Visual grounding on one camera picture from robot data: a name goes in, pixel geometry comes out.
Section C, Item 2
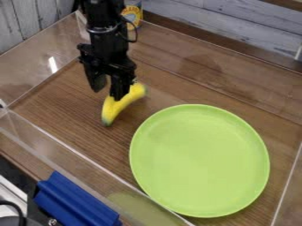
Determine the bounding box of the green round plate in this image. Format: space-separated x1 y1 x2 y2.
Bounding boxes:
129 104 270 218

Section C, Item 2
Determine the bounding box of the yellow labelled tin can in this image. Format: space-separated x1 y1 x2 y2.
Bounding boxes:
122 0 143 31

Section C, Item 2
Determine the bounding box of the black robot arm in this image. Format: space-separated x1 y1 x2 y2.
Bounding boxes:
76 0 137 101

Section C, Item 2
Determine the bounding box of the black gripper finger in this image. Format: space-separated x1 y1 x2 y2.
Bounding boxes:
85 64 107 93
110 73 135 102

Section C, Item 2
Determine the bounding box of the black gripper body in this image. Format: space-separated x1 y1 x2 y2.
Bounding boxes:
76 27 137 78

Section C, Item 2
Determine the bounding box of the yellow toy banana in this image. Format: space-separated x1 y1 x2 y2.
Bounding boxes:
102 83 147 126

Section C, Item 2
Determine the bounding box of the blue plastic clamp block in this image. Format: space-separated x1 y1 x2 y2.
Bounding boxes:
34 171 123 226

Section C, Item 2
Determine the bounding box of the clear acrylic enclosure wall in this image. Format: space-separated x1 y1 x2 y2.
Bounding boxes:
0 13 302 226

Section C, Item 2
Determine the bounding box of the black cable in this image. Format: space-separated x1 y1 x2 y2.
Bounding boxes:
0 200 28 226

